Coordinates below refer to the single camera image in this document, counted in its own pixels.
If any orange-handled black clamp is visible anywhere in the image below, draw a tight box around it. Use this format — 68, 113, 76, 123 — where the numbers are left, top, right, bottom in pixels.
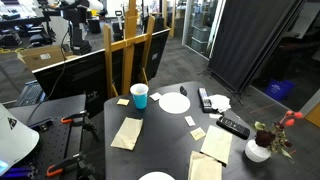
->
60, 110, 88, 125
45, 152, 84, 178

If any yellow floor cable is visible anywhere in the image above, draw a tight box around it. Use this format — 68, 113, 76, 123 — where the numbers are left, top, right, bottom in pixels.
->
0, 47, 26, 55

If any brown paper napkin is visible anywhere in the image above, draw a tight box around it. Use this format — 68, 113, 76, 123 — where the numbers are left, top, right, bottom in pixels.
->
200, 124, 234, 166
187, 150, 223, 180
110, 116, 144, 151

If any black and grey remote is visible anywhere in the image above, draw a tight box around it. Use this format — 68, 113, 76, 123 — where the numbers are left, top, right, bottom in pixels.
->
197, 87, 214, 114

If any long black cable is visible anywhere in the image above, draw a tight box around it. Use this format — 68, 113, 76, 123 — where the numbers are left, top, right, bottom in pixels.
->
26, 26, 71, 126

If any large black monitor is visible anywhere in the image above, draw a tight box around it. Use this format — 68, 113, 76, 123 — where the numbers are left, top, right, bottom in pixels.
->
32, 28, 171, 118

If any grey storage bin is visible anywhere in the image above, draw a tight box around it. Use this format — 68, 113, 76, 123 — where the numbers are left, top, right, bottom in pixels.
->
190, 36, 210, 54
192, 25, 212, 43

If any blue plastic cup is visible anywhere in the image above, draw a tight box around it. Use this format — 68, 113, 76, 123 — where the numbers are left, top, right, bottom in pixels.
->
129, 83, 150, 110

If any dark grey room divider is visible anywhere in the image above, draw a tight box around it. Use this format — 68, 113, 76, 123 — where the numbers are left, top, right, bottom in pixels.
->
208, 0, 306, 96

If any cardboard box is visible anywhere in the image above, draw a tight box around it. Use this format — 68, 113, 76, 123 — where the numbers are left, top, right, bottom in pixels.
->
17, 44, 79, 72

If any black clamp bracket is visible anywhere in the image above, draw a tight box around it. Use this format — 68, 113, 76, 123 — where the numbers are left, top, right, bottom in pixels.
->
76, 156, 98, 180
81, 114, 101, 143

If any white round plate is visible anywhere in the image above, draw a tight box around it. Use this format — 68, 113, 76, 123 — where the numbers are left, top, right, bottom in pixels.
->
158, 91, 191, 115
138, 171, 176, 180

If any black TV remote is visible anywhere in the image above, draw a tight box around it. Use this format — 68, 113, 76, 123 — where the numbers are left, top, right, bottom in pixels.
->
216, 115, 251, 140

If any black perforated mounting table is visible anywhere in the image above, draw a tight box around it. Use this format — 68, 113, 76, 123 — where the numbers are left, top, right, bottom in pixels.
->
6, 94, 88, 180

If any blue plastic bin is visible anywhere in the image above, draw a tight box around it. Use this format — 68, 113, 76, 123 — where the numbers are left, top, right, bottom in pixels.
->
264, 78, 297, 102

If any crumpled white tissue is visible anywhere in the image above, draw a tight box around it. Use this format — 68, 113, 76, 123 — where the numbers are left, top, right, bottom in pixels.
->
208, 94, 232, 113

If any wooden easel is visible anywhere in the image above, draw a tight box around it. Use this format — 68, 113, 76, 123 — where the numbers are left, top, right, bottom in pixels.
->
162, 0, 177, 38
102, 0, 156, 99

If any white round vase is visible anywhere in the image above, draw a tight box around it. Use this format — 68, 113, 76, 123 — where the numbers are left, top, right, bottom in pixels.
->
244, 138, 273, 164

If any black office desk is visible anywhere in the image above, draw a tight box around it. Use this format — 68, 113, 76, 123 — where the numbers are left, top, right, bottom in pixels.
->
0, 13, 51, 33

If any black equipment stand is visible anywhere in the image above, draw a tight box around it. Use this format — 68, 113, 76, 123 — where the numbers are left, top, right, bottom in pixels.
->
61, 0, 93, 56

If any black keyboard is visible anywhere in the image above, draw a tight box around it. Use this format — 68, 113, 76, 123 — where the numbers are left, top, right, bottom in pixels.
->
15, 79, 46, 107

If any small black block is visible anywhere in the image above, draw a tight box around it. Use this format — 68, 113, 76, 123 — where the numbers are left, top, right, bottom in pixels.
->
28, 117, 54, 133

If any yellow sticky note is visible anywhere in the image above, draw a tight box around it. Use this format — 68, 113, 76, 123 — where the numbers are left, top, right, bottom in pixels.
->
116, 98, 131, 107

